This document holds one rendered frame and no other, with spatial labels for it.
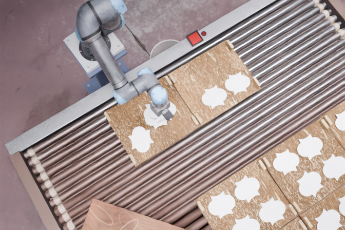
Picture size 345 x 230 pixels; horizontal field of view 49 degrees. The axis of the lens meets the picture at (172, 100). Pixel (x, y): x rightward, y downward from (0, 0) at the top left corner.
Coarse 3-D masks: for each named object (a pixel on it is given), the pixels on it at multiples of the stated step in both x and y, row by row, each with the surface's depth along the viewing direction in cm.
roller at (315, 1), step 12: (312, 0) 230; (300, 12) 229; (276, 24) 226; (252, 36) 224; (240, 48) 222; (96, 132) 208; (72, 144) 207; (84, 144) 207; (60, 156) 204; (36, 168) 202
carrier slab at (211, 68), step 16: (224, 48) 220; (192, 64) 217; (208, 64) 217; (224, 64) 217; (240, 64) 217; (176, 80) 214; (192, 80) 214; (208, 80) 215; (224, 80) 215; (192, 96) 212; (240, 96) 212; (192, 112) 210; (208, 112) 210
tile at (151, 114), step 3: (171, 105) 205; (168, 108) 205; (171, 108) 205; (147, 111) 204; (150, 111) 204; (171, 111) 204; (150, 114) 204; (153, 114) 204; (150, 117) 203; (153, 117) 203; (156, 117) 203; (159, 117) 203; (162, 117) 203; (159, 120) 203
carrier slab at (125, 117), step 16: (160, 80) 214; (144, 96) 212; (176, 96) 212; (112, 112) 209; (128, 112) 209; (176, 112) 210; (112, 128) 207; (128, 128) 207; (144, 128) 207; (160, 128) 207; (176, 128) 207; (192, 128) 207; (128, 144) 205; (160, 144) 205; (144, 160) 203
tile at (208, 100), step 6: (204, 90) 213; (210, 90) 212; (216, 90) 212; (222, 90) 212; (204, 96) 211; (210, 96) 211; (216, 96) 211; (222, 96) 211; (204, 102) 210; (210, 102) 210; (216, 102) 210; (222, 102) 210
